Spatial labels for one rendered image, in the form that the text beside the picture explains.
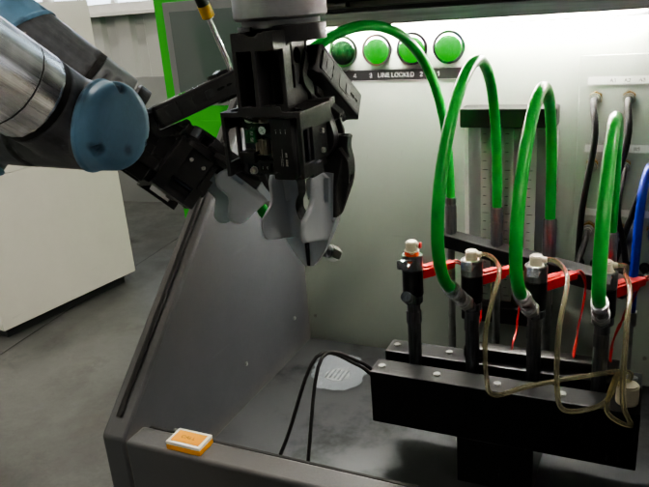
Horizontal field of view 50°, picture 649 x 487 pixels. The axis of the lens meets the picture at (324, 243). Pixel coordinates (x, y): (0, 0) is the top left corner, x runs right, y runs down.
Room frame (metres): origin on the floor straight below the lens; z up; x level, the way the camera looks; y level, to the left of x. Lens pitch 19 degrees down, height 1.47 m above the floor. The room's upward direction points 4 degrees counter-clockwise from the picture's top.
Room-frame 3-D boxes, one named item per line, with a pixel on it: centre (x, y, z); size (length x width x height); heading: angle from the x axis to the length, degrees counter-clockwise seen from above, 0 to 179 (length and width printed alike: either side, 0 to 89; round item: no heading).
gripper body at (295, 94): (0.58, 0.02, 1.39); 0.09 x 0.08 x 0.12; 154
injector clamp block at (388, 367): (0.81, -0.22, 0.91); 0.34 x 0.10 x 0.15; 64
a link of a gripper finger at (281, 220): (0.59, 0.04, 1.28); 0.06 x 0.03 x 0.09; 154
